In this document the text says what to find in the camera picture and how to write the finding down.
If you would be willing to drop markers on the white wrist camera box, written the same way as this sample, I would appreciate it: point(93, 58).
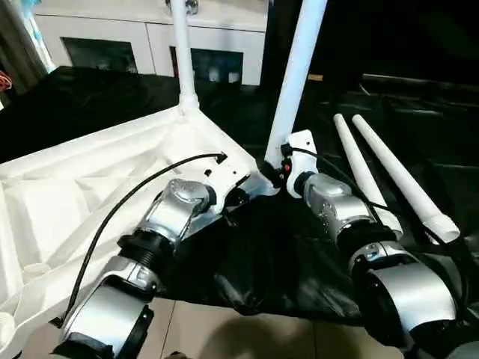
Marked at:
point(228, 179)
point(301, 153)

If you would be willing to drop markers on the white plastic table top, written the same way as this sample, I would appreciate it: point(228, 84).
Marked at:
point(67, 202)

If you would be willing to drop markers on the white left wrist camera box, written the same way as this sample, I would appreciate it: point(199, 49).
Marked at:
point(228, 179)

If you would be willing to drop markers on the grey curtain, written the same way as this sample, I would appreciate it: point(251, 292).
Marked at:
point(22, 37)

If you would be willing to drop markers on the small beige label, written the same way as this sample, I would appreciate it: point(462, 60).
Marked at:
point(316, 77)

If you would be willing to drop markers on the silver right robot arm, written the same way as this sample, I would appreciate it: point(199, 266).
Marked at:
point(359, 232)

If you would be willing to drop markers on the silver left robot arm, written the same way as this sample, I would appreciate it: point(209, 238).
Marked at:
point(150, 247)

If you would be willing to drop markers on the white plastic table leg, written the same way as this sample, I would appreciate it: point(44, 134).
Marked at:
point(183, 60)
point(296, 75)
point(408, 179)
point(363, 168)

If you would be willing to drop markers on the dark object on cabinet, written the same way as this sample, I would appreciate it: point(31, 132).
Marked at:
point(191, 6)

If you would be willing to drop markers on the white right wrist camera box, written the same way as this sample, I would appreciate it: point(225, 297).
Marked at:
point(301, 153)

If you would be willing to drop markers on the white sideboard with glass doors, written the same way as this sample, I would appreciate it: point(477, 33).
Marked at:
point(127, 37)

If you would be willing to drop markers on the black plastic mat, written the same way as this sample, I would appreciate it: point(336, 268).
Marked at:
point(284, 262)

